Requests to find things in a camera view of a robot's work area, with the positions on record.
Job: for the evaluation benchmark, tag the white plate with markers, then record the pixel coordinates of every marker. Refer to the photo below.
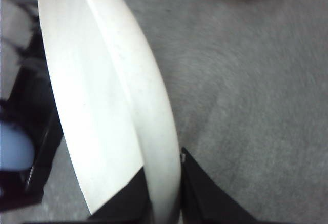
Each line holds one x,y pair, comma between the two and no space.
114,101

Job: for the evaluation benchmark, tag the black plate rack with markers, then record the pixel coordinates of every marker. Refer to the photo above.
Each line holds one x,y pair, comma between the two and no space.
27,96

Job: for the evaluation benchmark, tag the blue plate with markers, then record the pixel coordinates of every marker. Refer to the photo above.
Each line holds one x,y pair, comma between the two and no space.
17,150

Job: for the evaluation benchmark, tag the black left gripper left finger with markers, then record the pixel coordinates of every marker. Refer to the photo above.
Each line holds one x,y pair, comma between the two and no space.
129,205

